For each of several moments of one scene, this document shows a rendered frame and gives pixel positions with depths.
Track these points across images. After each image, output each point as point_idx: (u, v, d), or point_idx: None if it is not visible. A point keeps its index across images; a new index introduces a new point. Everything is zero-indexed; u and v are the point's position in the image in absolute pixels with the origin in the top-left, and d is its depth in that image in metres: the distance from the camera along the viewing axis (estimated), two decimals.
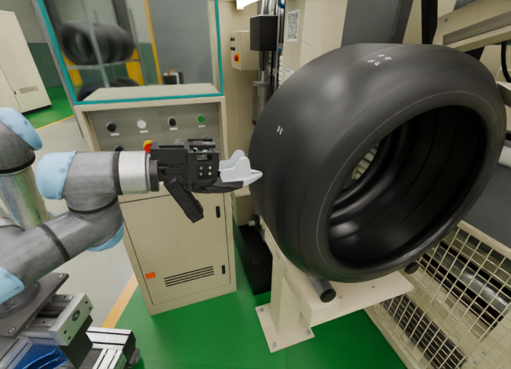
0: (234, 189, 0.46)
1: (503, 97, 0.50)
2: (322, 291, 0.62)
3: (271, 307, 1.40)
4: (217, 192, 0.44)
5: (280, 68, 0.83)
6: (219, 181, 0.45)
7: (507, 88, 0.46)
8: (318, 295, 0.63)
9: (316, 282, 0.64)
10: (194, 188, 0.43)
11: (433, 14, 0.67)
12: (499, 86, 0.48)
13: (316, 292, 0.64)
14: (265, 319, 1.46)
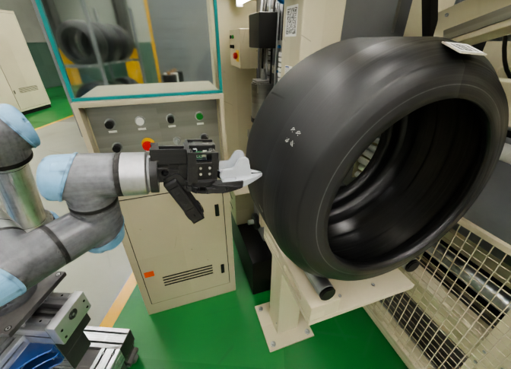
0: (234, 189, 0.46)
1: (464, 44, 0.40)
2: (328, 295, 0.64)
3: (271, 306, 1.39)
4: (217, 192, 0.44)
5: (279, 65, 0.83)
6: (219, 181, 0.45)
7: (453, 49, 0.38)
8: None
9: None
10: (194, 189, 0.43)
11: (433, 9, 0.67)
12: (449, 42, 0.39)
13: None
14: (265, 318, 1.45)
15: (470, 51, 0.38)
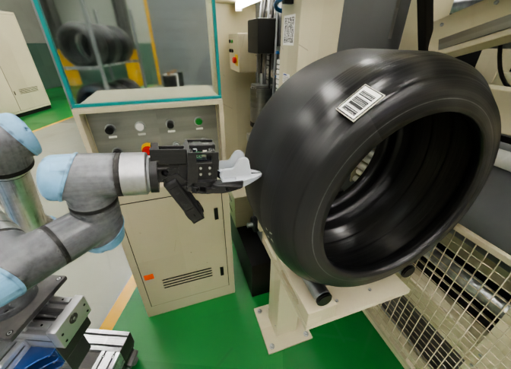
0: (234, 189, 0.46)
1: (360, 92, 0.38)
2: (320, 294, 0.62)
3: (270, 309, 1.40)
4: (217, 192, 0.44)
5: (277, 71, 0.84)
6: (219, 181, 0.45)
7: (347, 117, 0.37)
8: (315, 297, 0.63)
9: (314, 284, 0.64)
10: (194, 189, 0.43)
11: (428, 19, 0.68)
12: (342, 103, 0.39)
13: (312, 294, 0.64)
14: (264, 320, 1.46)
15: (364, 108, 0.37)
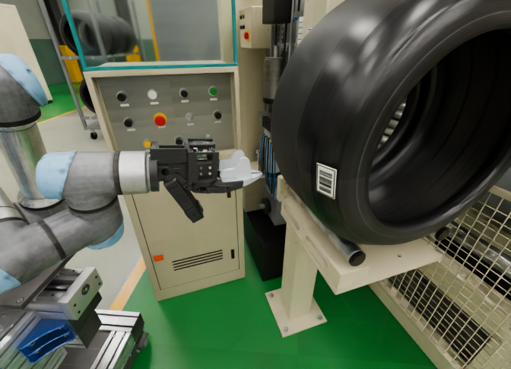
0: (234, 189, 0.46)
1: (319, 172, 0.43)
2: (363, 252, 0.59)
3: (283, 291, 1.36)
4: (217, 192, 0.44)
5: (299, 30, 0.80)
6: (219, 181, 0.45)
7: (328, 195, 0.44)
8: (359, 249, 0.59)
9: (356, 244, 0.62)
10: (194, 188, 0.43)
11: None
12: (317, 185, 0.45)
13: (356, 246, 0.60)
14: (276, 304, 1.42)
15: (331, 186, 0.42)
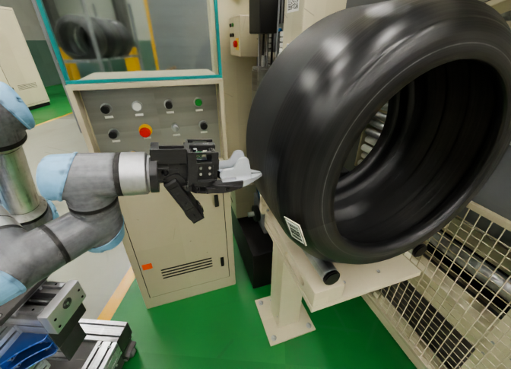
0: (234, 189, 0.46)
1: (288, 224, 0.47)
2: (322, 279, 0.59)
3: (271, 300, 1.37)
4: (217, 192, 0.44)
5: (280, 45, 0.80)
6: (219, 181, 0.45)
7: (301, 241, 0.48)
8: (325, 281, 0.60)
9: (315, 270, 0.62)
10: (194, 188, 0.43)
11: None
12: (290, 233, 0.49)
13: None
14: (265, 312, 1.42)
15: (300, 236, 0.46)
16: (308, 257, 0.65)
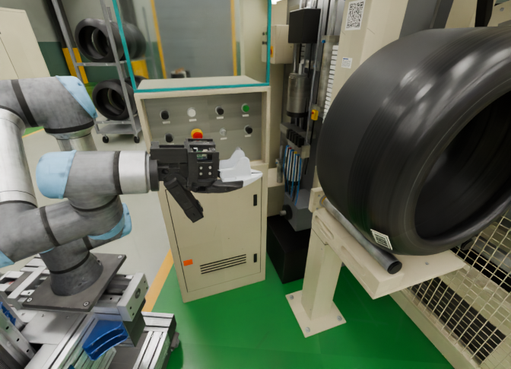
0: (234, 189, 0.46)
1: (374, 234, 0.57)
2: (399, 261, 0.67)
3: (304, 294, 1.44)
4: (217, 192, 0.44)
5: (333, 57, 0.87)
6: (219, 181, 0.45)
7: (386, 246, 0.58)
8: (394, 259, 0.66)
9: (391, 252, 0.69)
10: (194, 188, 0.43)
11: (489, 4, 0.71)
12: (375, 240, 0.59)
13: (391, 256, 0.67)
14: (296, 306, 1.50)
15: (387, 243, 0.56)
16: None
